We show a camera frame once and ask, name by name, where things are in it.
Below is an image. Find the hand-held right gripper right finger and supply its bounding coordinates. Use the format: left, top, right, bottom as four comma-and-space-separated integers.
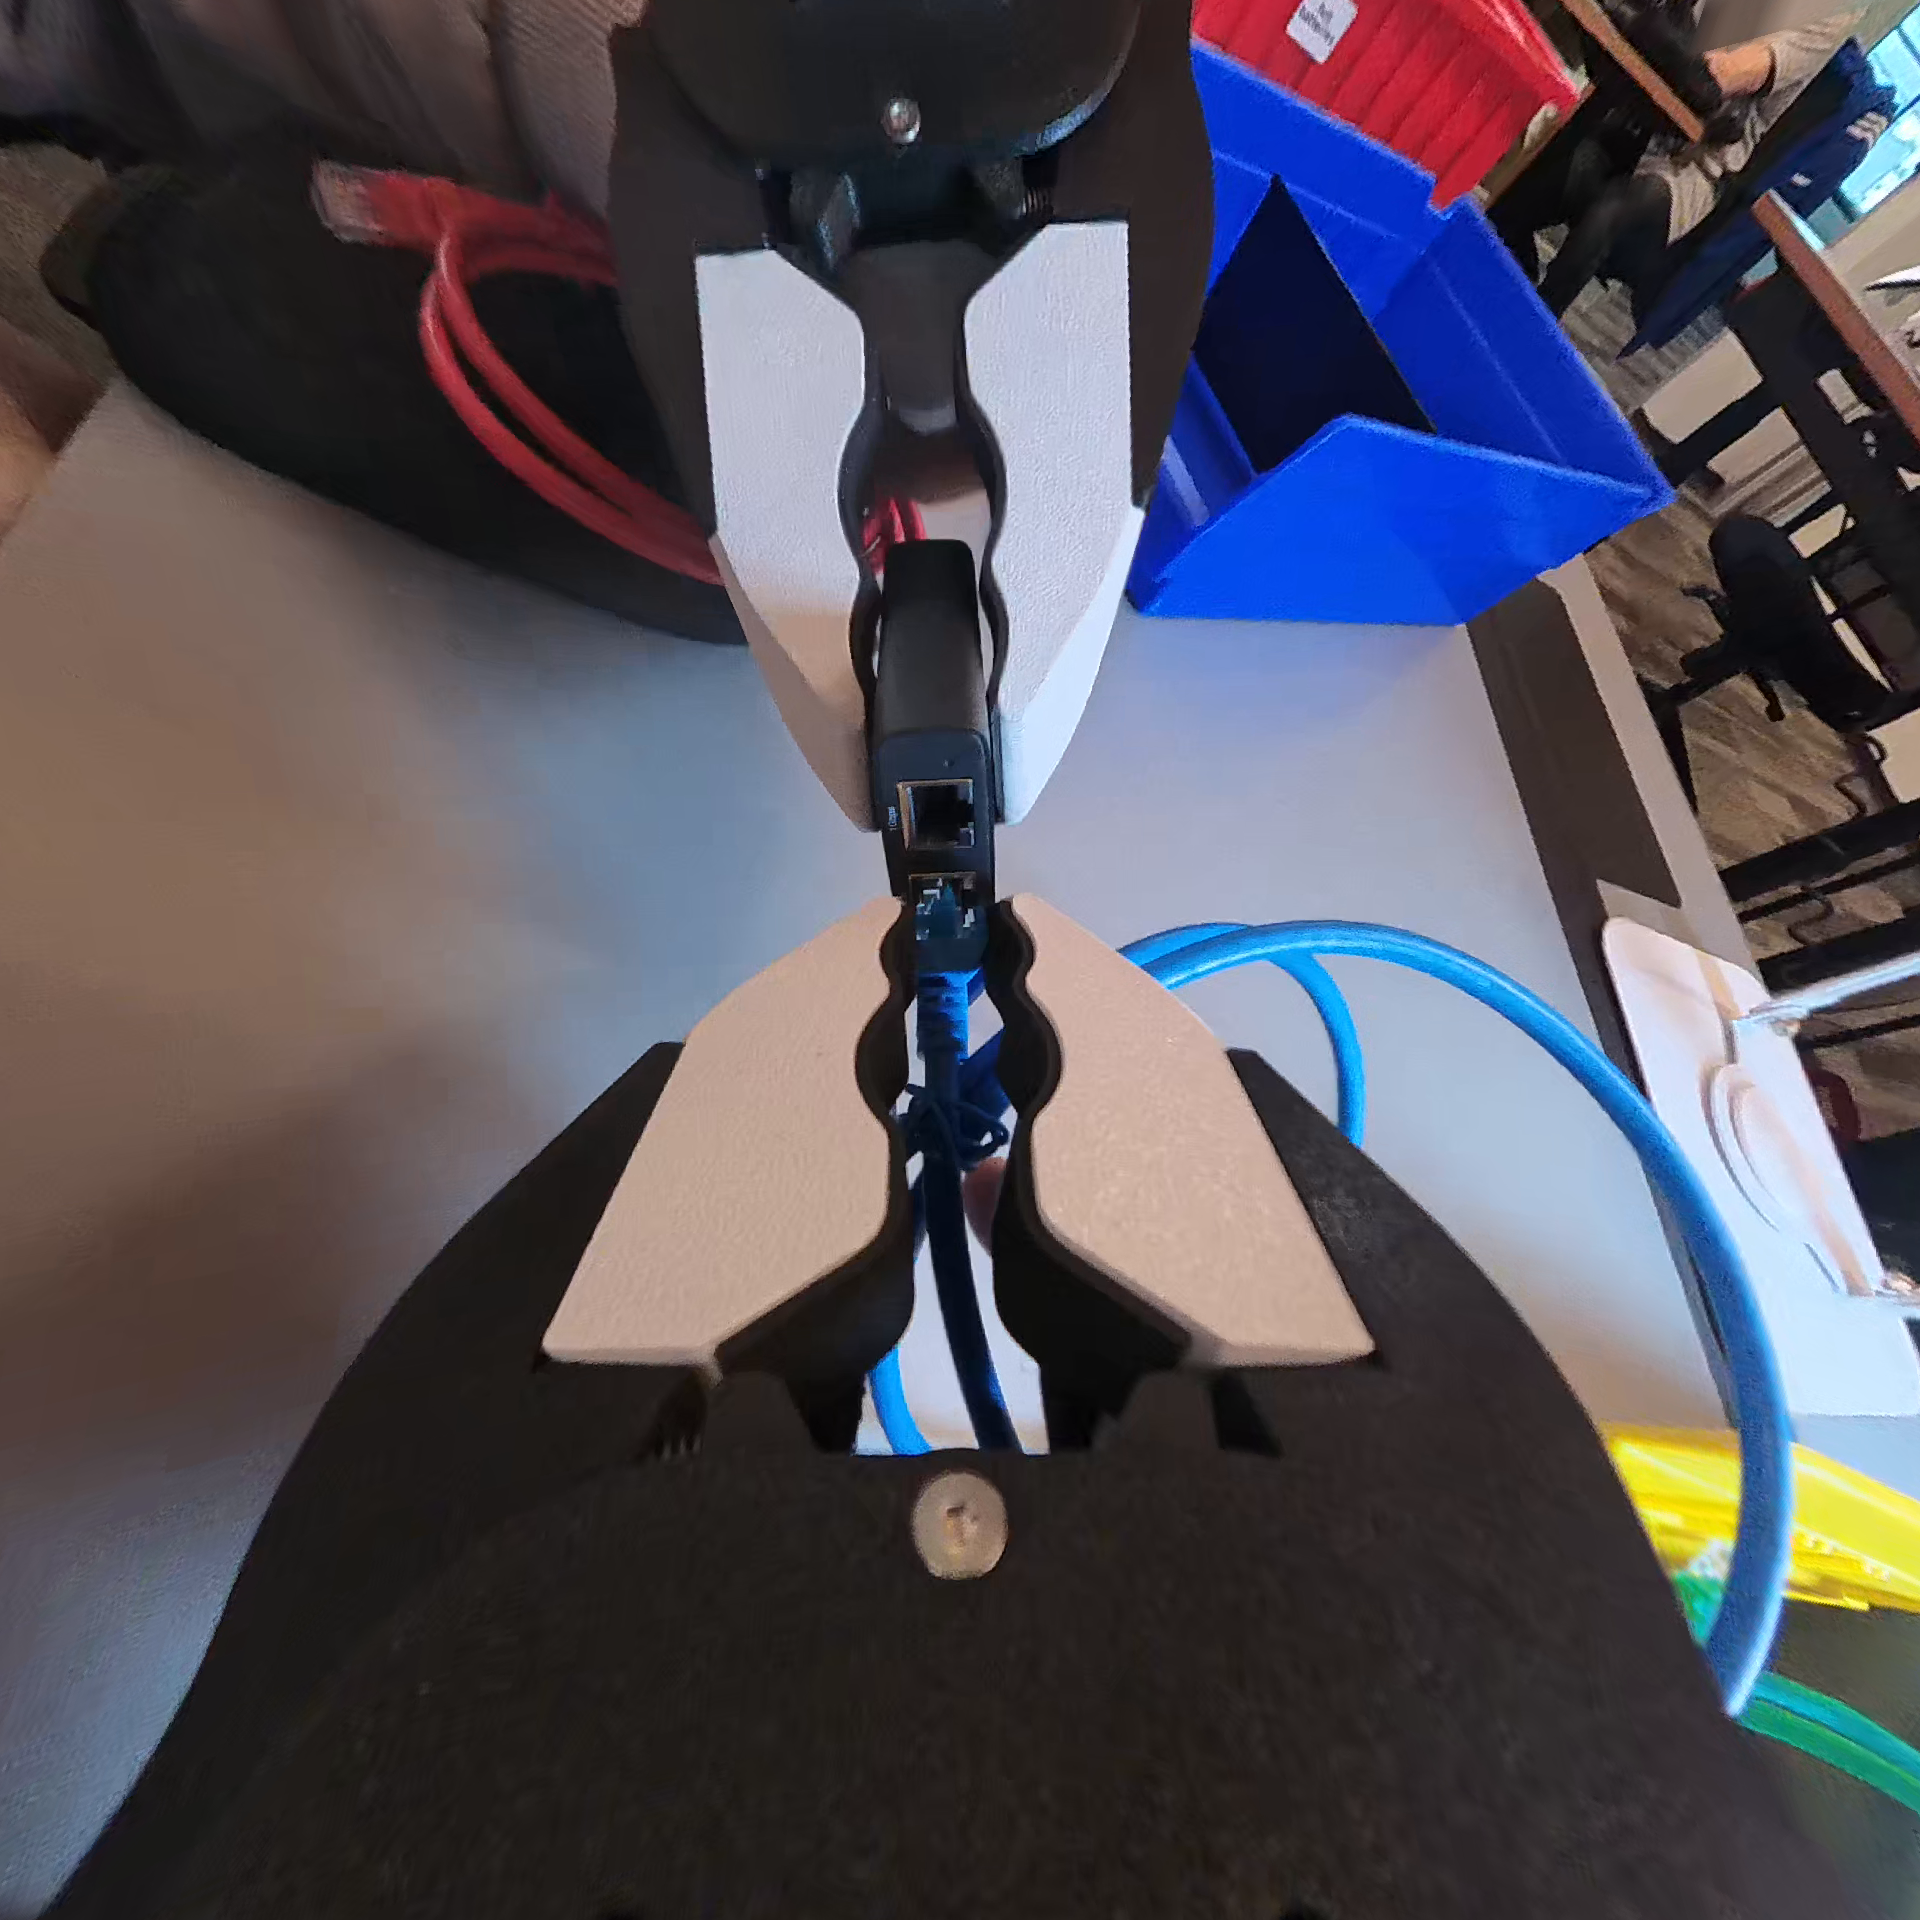
992, 891, 1376, 1450

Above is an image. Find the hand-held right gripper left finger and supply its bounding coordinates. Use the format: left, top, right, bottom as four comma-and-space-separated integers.
538, 895, 922, 1454

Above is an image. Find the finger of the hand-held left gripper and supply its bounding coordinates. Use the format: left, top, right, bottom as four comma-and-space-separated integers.
958, 217, 1152, 829
696, 244, 889, 837

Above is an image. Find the dark grey network adapter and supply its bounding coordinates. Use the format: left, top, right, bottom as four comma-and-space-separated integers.
871, 545, 1001, 905

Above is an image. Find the blue ethernet cable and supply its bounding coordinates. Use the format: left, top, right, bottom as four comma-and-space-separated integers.
871, 877, 1801, 1718

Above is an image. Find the red ethernet cable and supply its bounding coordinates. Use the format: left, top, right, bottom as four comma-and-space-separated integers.
311, 163, 928, 589

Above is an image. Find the blue plastic bin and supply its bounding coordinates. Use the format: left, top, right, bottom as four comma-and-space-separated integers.
1126, 41, 1679, 626

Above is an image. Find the yellow plastic bin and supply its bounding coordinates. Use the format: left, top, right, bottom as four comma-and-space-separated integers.
1602, 1422, 1920, 1618

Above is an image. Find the green ethernet cable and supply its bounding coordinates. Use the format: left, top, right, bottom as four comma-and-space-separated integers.
1679, 1553, 1920, 1787

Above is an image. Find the person's grey sweater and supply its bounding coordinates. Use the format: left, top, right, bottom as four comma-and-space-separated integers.
0, 0, 648, 166

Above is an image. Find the black padded bag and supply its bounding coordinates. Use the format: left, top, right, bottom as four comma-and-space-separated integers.
42, 151, 752, 650

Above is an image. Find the red plastic bin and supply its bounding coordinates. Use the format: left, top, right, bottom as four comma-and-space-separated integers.
1192, 0, 1587, 209

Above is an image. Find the white document stand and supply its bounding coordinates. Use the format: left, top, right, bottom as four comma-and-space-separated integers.
1599, 915, 1920, 1420

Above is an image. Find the black office chair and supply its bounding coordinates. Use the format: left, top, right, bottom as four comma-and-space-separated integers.
1680, 514, 1896, 737

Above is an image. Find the brown wooden desk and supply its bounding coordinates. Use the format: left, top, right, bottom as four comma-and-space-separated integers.
1628, 191, 1920, 497

